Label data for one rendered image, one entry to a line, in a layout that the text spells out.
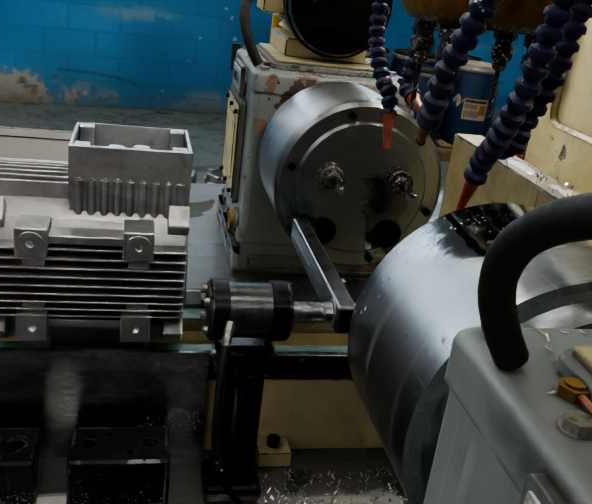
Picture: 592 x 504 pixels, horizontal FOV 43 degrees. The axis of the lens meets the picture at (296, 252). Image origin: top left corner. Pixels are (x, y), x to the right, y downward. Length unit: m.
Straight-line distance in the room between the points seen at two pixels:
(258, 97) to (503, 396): 0.93
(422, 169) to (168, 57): 5.42
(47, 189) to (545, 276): 0.49
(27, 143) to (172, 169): 0.34
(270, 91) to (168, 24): 5.17
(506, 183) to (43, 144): 0.60
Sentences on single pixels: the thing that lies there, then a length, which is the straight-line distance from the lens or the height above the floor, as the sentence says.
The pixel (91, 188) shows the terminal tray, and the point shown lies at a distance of 0.77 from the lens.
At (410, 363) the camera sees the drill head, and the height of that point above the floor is 1.08.
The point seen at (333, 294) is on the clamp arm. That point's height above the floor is 1.03.
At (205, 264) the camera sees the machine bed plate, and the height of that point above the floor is 0.80.
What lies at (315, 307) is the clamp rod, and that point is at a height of 1.02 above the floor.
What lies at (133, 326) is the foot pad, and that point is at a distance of 0.78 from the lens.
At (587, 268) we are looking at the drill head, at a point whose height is 1.16.
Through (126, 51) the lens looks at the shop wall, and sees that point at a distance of 6.39.
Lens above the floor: 1.34
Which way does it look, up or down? 22 degrees down
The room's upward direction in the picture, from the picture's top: 7 degrees clockwise
